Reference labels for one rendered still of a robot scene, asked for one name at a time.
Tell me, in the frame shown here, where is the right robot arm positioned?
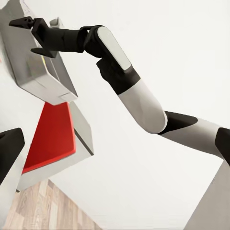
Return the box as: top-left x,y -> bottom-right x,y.
9,16 -> 225,160

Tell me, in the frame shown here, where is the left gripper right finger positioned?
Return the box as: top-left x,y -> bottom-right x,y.
215,127 -> 230,166

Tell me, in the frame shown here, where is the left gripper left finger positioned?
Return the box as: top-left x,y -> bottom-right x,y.
0,127 -> 25,185

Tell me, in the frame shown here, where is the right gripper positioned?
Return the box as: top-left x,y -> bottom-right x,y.
9,16 -> 69,58

